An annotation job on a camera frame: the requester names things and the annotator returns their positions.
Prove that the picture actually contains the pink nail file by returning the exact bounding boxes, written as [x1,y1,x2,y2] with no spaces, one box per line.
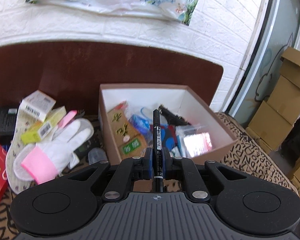
[57,110,77,128]

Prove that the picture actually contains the brown insole green label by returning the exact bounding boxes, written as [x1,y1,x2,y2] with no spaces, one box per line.
[107,101,147,160]

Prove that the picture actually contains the dark red headboard panel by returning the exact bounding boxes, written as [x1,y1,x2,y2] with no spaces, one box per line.
[0,41,224,113]

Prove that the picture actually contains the black hair clip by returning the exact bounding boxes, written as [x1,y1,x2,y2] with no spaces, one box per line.
[158,105,191,126]

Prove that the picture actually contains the black box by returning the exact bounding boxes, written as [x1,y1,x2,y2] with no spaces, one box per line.
[0,107,18,137]

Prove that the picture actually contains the white barcode small box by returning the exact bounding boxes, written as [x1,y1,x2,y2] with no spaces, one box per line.
[19,90,56,122]

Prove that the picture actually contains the blue patterned pouch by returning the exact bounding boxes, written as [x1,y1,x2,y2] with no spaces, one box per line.
[128,114,178,152]

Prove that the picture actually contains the stacked cardboard boxes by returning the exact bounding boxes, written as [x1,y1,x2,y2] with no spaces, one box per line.
[244,46,300,207]

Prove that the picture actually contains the black marker pen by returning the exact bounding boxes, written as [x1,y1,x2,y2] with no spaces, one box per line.
[153,109,164,193]

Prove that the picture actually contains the letter pattern table cloth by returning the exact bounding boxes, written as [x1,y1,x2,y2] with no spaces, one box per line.
[0,112,297,239]

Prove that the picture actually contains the clear plastic cup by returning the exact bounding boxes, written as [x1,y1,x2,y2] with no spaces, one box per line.
[88,148,108,165]

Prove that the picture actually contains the brown cardboard storage box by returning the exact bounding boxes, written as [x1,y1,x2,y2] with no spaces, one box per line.
[99,84,236,165]

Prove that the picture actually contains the yellow green small box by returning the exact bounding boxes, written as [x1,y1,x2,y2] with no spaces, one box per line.
[21,106,66,145]

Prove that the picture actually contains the white glove pink cuff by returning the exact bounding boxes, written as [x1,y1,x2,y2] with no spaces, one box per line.
[13,118,94,184]

